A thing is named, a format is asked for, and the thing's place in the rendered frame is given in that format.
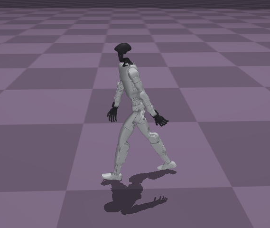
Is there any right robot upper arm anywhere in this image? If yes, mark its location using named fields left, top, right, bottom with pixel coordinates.
left=117, top=63, right=124, bottom=90

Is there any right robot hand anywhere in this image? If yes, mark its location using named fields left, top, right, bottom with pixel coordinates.
left=107, top=102, right=118, bottom=122

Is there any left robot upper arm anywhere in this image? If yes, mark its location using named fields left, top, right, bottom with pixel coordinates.
left=128, top=68, right=146, bottom=100

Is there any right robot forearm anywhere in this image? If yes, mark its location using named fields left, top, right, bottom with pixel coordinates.
left=114, top=88, right=123, bottom=107

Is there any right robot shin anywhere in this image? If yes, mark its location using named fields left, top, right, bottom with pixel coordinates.
left=149, top=138, right=170, bottom=164

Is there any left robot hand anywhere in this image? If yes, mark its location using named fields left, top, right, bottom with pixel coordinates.
left=153, top=109, right=168, bottom=126

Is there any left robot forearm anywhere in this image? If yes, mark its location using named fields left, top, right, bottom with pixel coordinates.
left=140, top=91, right=157, bottom=117

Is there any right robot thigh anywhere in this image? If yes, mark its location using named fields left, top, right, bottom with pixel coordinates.
left=136, top=117, right=159, bottom=143

